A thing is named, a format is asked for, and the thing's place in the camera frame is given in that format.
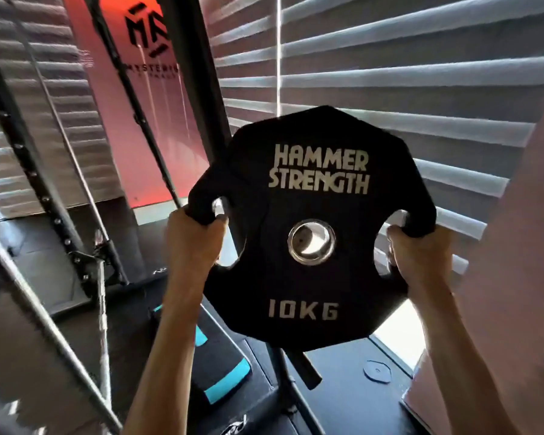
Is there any person's left hand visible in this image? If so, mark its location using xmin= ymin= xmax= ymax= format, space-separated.
xmin=164 ymin=207 xmax=229 ymax=297

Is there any person's right hand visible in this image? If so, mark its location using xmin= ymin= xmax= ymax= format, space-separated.
xmin=386 ymin=223 xmax=455 ymax=298

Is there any black weight plate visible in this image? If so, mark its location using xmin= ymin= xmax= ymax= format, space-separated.
xmin=184 ymin=105 xmax=437 ymax=352

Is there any person's left forearm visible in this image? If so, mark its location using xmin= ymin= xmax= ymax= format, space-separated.
xmin=120 ymin=285 xmax=208 ymax=435

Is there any person's right forearm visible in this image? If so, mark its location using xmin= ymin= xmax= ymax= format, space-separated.
xmin=407 ymin=281 xmax=522 ymax=435

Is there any small grey weight plate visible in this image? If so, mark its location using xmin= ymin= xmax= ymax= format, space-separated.
xmin=363 ymin=359 xmax=393 ymax=384

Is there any black and teal step platform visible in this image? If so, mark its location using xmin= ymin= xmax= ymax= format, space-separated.
xmin=151 ymin=301 xmax=253 ymax=406

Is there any black slanted rack bar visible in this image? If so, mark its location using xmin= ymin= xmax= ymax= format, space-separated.
xmin=83 ymin=0 xmax=183 ymax=209

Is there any grey zebra window blind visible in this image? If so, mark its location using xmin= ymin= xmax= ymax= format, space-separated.
xmin=199 ymin=0 xmax=544 ymax=286

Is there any steel barbell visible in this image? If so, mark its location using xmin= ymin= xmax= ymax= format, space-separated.
xmin=9 ymin=0 xmax=114 ymax=413

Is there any silver diagonal rack bar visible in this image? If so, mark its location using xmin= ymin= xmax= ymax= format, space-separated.
xmin=0 ymin=219 xmax=124 ymax=433

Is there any red wall banner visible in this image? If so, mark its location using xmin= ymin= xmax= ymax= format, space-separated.
xmin=61 ymin=0 xmax=209 ymax=209

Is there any black perforated rack post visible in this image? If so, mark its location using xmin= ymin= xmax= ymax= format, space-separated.
xmin=0 ymin=38 xmax=96 ymax=299

